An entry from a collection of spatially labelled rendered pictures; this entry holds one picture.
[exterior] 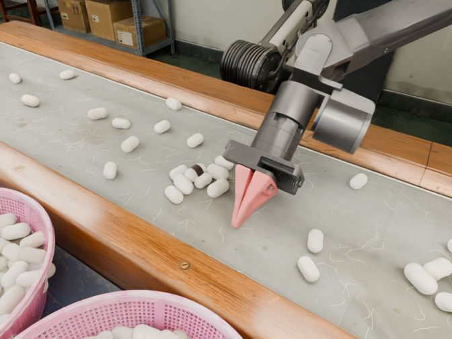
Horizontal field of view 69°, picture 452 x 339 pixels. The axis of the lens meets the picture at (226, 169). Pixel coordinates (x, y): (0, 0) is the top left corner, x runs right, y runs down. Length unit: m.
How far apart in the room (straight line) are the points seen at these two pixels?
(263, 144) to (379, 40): 0.20
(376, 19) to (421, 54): 2.01
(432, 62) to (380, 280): 2.17
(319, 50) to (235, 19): 2.39
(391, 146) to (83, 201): 0.49
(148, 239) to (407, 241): 0.33
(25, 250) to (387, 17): 0.54
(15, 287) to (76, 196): 0.13
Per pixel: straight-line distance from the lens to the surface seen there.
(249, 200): 0.41
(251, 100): 0.69
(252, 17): 2.76
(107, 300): 0.37
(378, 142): 0.63
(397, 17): 0.52
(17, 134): 0.71
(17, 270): 0.46
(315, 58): 0.45
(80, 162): 0.59
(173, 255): 0.39
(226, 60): 0.91
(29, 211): 0.51
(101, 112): 0.69
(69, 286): 0.51
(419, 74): 2.55
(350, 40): 0.48
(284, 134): 0.42
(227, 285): 0.37
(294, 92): 0.44
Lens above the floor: 1.08
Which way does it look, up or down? 39 degrees down
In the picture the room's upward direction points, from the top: 3 degrees clockwise
